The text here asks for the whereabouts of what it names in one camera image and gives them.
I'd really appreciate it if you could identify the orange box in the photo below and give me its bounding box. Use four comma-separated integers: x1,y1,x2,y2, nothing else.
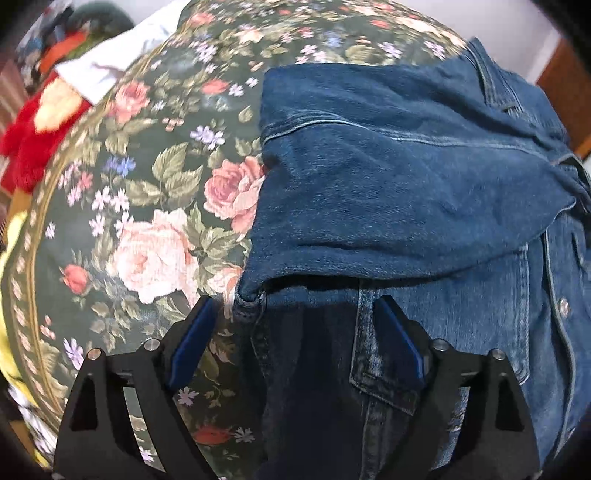
39,31,88,75

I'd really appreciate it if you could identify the red plush toy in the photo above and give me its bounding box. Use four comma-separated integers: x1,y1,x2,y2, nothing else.
1,72,90,194

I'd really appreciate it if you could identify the white folded cloth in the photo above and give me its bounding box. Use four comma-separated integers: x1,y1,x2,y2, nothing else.
55,1,188,105

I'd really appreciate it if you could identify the floral green bedspread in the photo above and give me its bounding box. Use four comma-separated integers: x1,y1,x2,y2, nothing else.
1,1,465,479

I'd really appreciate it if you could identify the grey green pillow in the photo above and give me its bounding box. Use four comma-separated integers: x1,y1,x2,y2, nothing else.
66,1,135,36

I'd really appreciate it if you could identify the wooden wardrobe with sliding door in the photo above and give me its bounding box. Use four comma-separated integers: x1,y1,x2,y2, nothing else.
537,39,591,159

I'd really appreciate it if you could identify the blue denim jacket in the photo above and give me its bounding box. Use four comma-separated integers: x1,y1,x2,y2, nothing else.
233,40,590,479

